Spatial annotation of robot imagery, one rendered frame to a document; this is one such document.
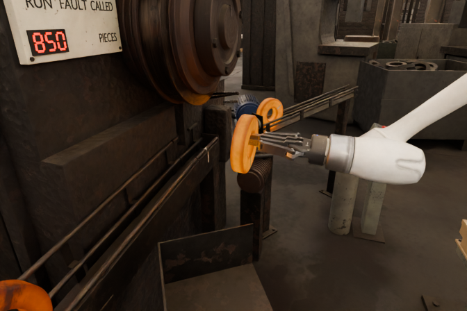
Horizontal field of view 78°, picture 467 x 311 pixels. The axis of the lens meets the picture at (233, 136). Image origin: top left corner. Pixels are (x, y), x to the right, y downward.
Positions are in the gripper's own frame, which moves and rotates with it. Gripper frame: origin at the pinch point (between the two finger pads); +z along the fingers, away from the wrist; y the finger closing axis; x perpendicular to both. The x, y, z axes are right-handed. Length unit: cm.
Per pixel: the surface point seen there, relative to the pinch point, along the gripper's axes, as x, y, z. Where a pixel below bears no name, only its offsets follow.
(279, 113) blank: -15, 70, 1
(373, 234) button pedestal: -81, 80, -58
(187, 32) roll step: 25.3, 0.6, 17.0
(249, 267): -23.2, -19.7, -7.6
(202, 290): -23.7, -28.4, 0.4
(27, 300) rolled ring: -11, -48, 20
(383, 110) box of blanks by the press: -43, 210, -74
